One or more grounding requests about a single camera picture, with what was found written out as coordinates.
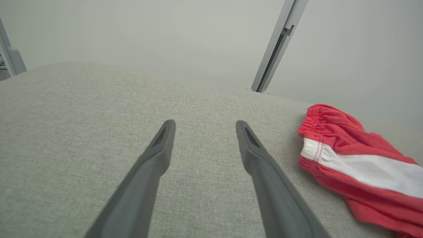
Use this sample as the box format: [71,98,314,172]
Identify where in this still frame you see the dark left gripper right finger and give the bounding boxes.
[236,120,331,238]

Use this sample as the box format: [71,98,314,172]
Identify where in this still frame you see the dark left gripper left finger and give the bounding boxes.
[84,120,176,238]

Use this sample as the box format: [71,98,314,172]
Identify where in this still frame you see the red garment with white trim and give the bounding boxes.
[297,104,423,238]

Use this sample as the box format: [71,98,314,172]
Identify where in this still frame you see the aluminium slotted profile post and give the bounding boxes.
[246,0,309,95]

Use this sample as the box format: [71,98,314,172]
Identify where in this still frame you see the grey post with rounded foot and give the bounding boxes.
[0,18,27,80]

